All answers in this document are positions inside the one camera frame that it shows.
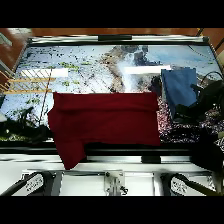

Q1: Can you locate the red T-shirt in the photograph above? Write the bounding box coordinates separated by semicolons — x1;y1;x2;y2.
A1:
47;91;162;171

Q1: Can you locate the blue garment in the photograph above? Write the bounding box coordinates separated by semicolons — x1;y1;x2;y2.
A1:
160;67;200;120

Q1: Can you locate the silver frame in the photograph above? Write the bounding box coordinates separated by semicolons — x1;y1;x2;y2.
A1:
0;33;224;197

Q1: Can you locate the black cable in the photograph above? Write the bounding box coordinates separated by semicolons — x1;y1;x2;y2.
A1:
199;70;224;88

